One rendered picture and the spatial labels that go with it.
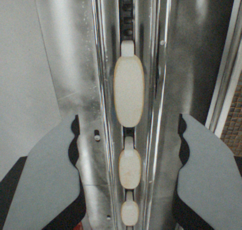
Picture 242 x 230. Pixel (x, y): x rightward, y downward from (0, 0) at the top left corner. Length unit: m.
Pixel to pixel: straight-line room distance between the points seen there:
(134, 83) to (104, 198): 0.23
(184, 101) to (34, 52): 0.22
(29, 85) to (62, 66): 0.09
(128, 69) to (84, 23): 0.07
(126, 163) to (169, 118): 0.10
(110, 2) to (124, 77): 0.08
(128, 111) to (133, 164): 0.10
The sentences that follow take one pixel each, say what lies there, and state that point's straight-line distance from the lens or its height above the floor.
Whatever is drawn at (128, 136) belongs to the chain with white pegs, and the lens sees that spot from 0.26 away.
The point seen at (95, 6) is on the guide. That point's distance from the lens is 0.18.
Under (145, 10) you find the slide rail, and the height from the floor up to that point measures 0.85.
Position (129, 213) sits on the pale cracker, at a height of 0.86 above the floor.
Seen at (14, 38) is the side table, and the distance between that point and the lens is 0.27.
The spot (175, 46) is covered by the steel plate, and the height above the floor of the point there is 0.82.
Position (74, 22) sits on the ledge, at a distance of 0.19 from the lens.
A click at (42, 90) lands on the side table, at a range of 0.27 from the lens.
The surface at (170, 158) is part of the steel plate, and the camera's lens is 0.33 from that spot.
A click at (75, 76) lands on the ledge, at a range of 0.20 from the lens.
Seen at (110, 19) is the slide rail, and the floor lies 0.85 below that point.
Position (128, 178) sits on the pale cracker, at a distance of 0.30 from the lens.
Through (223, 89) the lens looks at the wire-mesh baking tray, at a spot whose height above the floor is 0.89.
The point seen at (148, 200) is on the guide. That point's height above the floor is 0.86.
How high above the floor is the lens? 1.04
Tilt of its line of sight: 61 degrees down
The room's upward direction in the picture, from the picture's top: 176 degrees counter-clockwise
